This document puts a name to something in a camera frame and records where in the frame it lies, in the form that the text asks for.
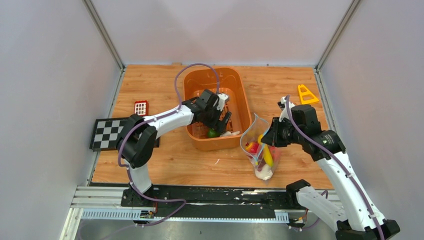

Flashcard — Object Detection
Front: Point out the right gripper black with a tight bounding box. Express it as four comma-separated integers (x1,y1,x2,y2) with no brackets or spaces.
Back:
261,116,304,147

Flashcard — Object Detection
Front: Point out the red toy apple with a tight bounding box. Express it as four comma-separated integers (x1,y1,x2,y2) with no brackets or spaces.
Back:
268,146,282,165

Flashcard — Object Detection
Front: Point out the yellow toy banana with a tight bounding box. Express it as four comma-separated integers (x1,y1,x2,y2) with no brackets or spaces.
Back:
257,134,274,168

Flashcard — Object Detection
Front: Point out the clear zip top bag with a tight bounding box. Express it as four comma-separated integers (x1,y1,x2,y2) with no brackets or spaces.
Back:
240,113,282,182

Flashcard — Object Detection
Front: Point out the red toy tomato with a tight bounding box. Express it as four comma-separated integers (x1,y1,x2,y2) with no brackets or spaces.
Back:
244,141,260,155

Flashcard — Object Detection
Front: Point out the white toy mushroom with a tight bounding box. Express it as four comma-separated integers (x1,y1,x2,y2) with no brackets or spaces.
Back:
254,164,274,181
219,131,240,138

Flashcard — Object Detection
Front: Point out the orange plastic basket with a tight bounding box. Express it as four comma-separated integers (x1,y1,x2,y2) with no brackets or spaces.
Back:
182,67,252,151

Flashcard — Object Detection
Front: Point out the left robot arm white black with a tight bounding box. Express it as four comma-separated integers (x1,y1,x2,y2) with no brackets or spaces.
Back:
116,89,232,207

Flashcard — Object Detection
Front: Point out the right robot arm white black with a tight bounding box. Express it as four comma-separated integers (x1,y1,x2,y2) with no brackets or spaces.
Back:
262,100,401,240

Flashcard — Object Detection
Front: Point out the orange green toy mango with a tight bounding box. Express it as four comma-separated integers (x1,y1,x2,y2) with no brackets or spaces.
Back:
206,128,221,139

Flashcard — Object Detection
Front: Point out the yellow triangular plastic stand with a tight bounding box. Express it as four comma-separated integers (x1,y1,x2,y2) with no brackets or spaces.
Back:
297,84,320,105

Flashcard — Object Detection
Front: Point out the red white grid block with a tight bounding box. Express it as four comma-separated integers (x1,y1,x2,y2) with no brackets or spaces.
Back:
134,100,149,116

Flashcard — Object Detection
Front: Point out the black white checkerboard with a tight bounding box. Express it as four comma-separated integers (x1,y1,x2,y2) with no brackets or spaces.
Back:
89,117,160,155

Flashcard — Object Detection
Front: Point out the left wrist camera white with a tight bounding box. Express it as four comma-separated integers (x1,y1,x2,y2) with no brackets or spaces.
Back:
216,93,230,112

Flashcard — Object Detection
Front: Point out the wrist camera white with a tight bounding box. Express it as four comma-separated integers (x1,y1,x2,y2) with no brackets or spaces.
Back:
216,93,230,112
277,96,296,122

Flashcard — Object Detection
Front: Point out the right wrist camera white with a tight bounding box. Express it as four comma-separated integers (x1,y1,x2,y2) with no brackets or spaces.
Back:
277,96,296,122

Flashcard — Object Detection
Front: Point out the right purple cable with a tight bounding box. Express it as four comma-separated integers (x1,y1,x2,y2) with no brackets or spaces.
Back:
284,94,386,240

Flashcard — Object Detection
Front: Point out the purple cable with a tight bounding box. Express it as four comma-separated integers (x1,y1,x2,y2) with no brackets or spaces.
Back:
117,62,222,228
284,94,386,240

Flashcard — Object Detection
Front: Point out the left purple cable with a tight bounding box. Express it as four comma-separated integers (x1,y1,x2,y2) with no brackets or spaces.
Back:
117,62,222,228

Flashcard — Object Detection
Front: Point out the black mounting base plate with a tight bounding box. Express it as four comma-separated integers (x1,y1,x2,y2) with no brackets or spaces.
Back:
120,185,306,219

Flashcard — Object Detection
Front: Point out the right aluminium frame post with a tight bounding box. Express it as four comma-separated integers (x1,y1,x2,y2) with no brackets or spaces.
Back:
315,0,362,71

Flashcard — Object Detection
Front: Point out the aluminium frame post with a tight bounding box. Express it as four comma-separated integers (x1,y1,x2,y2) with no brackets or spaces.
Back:
82,0,125,72
315,0,362,71

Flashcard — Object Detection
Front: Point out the white slotted cable duct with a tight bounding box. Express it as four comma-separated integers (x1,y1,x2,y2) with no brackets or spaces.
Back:
80,209,290,224

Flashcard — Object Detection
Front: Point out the left aluminium frame post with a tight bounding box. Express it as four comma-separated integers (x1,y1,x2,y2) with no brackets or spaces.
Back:
82,0,125,72

